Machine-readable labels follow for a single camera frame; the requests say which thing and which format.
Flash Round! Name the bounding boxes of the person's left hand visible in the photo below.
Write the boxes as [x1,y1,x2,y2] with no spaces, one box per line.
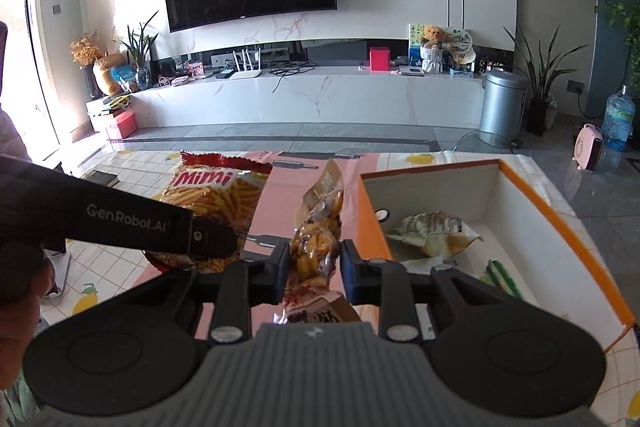
[0,254,57,390]

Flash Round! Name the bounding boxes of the white green snack packet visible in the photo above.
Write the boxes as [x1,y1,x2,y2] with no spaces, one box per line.
[387,211,485,258]

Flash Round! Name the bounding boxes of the dried flowers in vase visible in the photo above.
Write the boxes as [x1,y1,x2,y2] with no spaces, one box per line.
[69,32,103,100]

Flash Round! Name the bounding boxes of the red gift box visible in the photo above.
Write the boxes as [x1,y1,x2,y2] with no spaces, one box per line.
[105,108,138,140]

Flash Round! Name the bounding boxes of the silver trash can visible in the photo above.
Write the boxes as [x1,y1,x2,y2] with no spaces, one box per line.
[479,69,529,148]

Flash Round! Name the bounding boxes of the round painted fan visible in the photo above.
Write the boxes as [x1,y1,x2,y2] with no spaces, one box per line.
[444,27,473,54]

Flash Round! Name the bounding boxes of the white router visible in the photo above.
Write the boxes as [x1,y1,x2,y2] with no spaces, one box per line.
[227,49,263,80]

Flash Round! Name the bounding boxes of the brown teddy bear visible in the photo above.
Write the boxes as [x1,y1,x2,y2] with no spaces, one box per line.
[419,24,448,75]

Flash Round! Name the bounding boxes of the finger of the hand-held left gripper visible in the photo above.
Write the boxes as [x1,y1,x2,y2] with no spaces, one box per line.
[189,214,241,260]

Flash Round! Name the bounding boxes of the black cables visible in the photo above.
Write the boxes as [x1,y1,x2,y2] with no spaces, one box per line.
[267,59,318,92]

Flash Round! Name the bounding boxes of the teal striped clothing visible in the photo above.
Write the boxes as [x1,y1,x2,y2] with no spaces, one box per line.
[0,377,41,427]

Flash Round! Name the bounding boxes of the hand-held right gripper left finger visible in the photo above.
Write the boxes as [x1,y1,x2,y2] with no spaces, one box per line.
[165,239,292,343]

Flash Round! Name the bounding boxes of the black notebook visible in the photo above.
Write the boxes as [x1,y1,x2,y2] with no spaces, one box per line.
[87,169,121,188]

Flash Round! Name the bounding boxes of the green plant in glass vase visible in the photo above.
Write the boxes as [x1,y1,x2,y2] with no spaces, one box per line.
[115,11,160,92]

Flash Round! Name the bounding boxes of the trailing vine plant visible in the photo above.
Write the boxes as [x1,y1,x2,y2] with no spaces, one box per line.
[525,0,640,98]

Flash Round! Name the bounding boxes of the large red snack bag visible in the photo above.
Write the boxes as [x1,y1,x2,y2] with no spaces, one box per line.
[272,158,361,325]

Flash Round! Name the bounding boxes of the green striped snack packet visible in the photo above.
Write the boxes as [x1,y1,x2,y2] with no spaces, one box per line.
[480,259,523,300]

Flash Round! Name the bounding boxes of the pink space heater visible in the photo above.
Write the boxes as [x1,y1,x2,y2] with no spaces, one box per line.
[575,123,606,172]

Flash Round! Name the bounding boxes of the white marble media console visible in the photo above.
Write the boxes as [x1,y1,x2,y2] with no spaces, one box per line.
[85,38,516,142]

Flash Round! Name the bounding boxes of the red stick snack bag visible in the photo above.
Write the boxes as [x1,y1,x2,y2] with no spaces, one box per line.
[145,150,273,275]

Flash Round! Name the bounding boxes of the tall potted plant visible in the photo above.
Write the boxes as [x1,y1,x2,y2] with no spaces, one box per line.
[502,24,588,136]

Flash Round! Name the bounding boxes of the blue water jug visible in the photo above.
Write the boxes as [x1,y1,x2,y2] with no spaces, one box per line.
[601,85,636,152]

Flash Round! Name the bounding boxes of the orange gourd vase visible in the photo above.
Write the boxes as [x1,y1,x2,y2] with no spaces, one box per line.
[92,53,126,96]

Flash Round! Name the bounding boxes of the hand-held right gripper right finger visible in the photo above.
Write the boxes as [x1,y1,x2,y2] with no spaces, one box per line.
[340,239,471,342]

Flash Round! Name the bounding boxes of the white grid lemon tablecloth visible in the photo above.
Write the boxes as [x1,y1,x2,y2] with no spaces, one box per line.
[37,149,640,408]

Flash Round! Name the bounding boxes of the clear acrylic chair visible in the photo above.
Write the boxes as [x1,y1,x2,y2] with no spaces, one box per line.
[452,129,521,152]

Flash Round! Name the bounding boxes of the white storage box orange rim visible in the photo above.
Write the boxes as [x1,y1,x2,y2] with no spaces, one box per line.
[359,159,637,353]

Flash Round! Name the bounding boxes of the illustrated picture card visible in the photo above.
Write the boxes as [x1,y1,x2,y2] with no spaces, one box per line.
[409,24,426,60]

